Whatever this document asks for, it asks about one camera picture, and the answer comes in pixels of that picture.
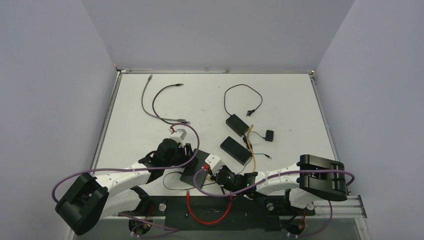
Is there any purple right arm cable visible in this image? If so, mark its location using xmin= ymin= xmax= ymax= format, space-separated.
xmin=193 ymin=167 xmax=356 ymax=199

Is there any ribbed black network switch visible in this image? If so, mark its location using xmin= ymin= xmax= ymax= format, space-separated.
xmin=220 ymin=136 xmax=252 ymax=166

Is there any black mains power cord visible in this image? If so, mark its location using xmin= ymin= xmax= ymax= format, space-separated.
xmin=223 ymin=83 xmax=264 ymax=117

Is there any red ethernet cable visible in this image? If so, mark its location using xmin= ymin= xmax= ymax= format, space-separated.
xmin=185 ymin=190 xmax=234 ymax=226

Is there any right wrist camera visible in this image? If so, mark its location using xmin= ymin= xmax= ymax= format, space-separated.
xmin=204 ymin=154 xmax=225 ymax=176

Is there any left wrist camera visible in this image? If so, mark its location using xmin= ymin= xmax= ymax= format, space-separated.
xmin=169 ymin=129 xmax=187 ymax=144

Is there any black power brick adapter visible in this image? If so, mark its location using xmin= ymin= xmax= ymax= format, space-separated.
xmin=225 ymin=114 xmax=249 ymax=137

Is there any black ethernet cable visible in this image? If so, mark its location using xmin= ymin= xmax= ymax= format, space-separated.
xmin=151 ymin=83 xmax=191 ymax=126

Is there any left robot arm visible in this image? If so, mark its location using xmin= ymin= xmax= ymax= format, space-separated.
xmin=55 ymin=138 xmax=199 ymax=236

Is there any black Mercury switch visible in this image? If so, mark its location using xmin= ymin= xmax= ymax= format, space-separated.
xmin=179 ymin=150 xmax=210 ymax=187

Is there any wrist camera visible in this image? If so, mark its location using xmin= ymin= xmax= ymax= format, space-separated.
xmin=169 ymin=129 xmax=187 ymax=144
xmin=204 ymin=154 xmax=225 ymax=176

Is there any grey ethernet cable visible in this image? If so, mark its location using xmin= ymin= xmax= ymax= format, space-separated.
xmin=141 ymin=74 xmax=187 ymax=123

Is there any thin black barrel plug cable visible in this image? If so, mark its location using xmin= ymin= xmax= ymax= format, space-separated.
xmin=162 ymin=163 xmax=248 ymax=192

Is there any short black adapter cable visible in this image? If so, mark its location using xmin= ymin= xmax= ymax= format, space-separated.
xmin=245 ymin=131 xmax=273 ymax=160

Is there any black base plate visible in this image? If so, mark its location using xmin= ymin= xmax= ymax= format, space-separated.
xmin=124 ymin=196 xmax=316 ymax=232

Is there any small black wall plug adapter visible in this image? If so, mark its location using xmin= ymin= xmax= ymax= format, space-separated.
xmin=264 ymin=129 xmax=274 ymax=142

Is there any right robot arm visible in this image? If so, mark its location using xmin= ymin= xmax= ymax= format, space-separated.
xmin=205 ymin=154 xmax=348 ymax=214

